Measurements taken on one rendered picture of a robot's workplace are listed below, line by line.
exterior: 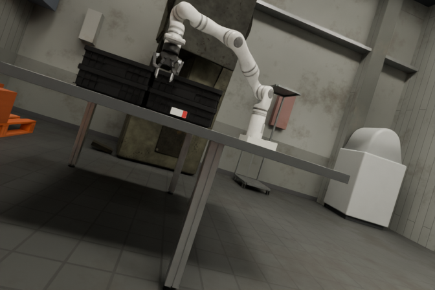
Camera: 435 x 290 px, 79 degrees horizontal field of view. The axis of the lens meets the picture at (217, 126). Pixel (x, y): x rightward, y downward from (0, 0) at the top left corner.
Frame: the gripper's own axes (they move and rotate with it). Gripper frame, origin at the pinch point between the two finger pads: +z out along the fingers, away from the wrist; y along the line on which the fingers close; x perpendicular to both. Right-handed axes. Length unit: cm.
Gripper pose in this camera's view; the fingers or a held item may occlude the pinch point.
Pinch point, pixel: (164, 76)
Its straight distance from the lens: 120.0
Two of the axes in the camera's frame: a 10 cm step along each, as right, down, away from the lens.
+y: -9.2, -2.6, -3.0
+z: -2.3, 9.6, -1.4
